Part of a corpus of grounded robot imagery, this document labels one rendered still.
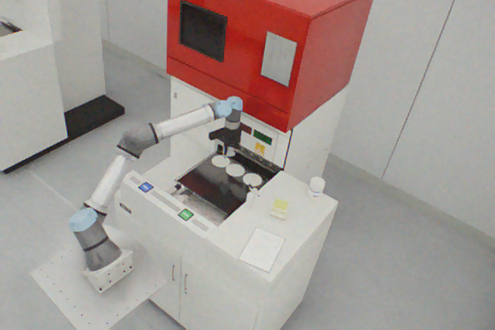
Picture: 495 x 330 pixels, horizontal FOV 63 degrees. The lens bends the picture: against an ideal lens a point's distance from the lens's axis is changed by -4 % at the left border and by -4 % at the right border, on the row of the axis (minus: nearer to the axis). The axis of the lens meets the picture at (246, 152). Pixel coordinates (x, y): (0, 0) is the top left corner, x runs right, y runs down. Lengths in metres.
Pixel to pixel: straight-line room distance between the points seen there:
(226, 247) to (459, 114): 2.15
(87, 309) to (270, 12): 1.44
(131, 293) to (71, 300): 0.24
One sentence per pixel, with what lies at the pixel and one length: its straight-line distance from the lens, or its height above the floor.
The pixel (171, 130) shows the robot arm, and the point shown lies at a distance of 1.82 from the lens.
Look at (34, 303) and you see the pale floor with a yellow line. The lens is 2.94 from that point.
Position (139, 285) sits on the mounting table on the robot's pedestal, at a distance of 1.90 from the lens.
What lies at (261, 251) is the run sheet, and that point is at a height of 0.97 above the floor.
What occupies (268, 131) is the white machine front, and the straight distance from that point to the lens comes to 2.18.
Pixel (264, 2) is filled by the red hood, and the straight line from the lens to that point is 1.90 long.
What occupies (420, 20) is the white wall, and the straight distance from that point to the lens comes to 3.26.
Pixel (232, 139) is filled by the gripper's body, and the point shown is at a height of 1.13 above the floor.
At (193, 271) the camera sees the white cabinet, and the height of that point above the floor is 0.68.
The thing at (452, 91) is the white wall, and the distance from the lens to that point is 3.34.
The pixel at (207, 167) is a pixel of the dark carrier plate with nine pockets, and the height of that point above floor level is 0.90.
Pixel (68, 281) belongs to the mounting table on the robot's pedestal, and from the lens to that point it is 1.96.
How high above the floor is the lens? 2.40
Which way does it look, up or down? 38 degrees down
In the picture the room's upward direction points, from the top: 9 degrees clockwise
